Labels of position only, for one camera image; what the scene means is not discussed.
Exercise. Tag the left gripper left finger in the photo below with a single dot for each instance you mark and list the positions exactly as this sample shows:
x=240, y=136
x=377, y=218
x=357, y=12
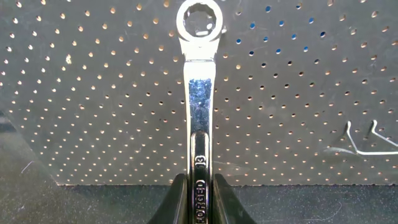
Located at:
x=177, y=202

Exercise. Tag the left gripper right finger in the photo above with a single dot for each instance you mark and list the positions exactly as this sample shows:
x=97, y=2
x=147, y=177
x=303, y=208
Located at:
x=224, y=202

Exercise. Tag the steel wrench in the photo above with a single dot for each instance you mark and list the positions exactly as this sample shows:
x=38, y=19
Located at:
x=199, y=102

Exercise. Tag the black pegboard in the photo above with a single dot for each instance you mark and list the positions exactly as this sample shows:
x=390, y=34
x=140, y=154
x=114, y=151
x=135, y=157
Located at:
x=93, y=93

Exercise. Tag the metal hook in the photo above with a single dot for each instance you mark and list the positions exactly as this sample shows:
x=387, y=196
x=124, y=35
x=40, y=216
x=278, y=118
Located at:
x=224, y=30
x=373, y=153

